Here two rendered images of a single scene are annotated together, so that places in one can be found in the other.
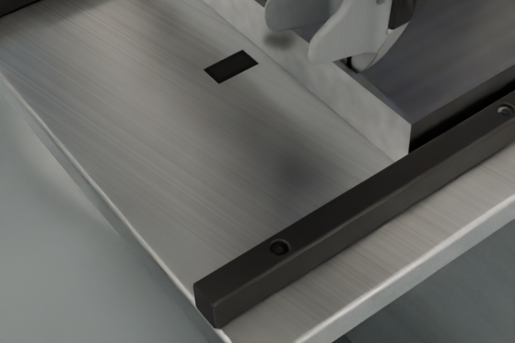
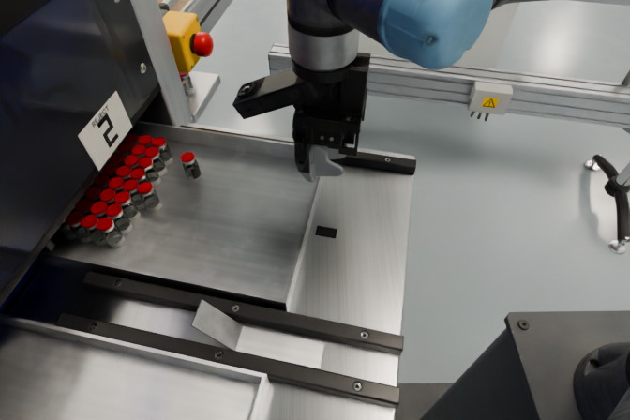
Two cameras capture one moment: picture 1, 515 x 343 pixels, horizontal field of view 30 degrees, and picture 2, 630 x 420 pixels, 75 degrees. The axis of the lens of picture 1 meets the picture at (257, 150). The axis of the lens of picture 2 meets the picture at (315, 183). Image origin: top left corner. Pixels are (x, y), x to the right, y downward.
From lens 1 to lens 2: 0.73 m
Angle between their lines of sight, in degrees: 76
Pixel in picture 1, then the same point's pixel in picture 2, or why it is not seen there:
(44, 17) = (362, 318)
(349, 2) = not seen: hidden behind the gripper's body
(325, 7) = (316, 170)
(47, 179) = not seen: outside the picture
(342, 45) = (333, 152)
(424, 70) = (280, 181)
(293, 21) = (330, 172)
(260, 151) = (353, 198)
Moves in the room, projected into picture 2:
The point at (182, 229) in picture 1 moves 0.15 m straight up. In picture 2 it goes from (397, 194) to (415, 120)
